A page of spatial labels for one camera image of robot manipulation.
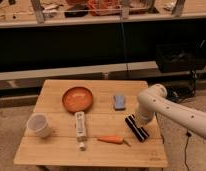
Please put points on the black striped eraser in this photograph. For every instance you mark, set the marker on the black striped eraser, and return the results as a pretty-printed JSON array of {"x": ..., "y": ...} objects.
[{"x": 140, "y": 133}]

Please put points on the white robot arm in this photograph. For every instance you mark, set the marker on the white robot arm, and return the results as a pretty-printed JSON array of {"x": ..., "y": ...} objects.
[{"x": 153, "y": 100}]

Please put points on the blue sponge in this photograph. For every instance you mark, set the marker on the blue sponge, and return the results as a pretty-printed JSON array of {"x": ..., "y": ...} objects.
[{"x": 119, "y": 102}]

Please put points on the orange plate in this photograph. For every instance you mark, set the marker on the orange plate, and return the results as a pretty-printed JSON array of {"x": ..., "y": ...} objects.
[{"x": 77, "y": 99}]

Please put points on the white tube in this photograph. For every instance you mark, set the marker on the white tube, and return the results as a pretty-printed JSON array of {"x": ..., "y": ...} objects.
[{"x": 81, "y": 134}]

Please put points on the wooden table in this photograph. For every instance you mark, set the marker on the wooden table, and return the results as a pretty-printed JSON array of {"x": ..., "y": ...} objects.
[{"x": 61, "y": 148}]

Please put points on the orange carrot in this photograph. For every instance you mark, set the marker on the orange carrot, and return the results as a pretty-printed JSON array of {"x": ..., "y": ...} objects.
[{"x": 113, "y": 139}]

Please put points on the black box on floor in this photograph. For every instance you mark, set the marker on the black box on floor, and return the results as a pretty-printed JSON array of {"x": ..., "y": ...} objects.
[{"x": 180, "y": 57}]

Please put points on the white plastic cup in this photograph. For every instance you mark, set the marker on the white plastic cup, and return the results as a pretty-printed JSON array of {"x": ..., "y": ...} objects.
[{"x": 38, "y": 124}]

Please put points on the black power adapter with cable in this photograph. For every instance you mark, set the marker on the black power adapter with cable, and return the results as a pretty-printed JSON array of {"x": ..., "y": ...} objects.
[{"x": 188, "y": 136}]

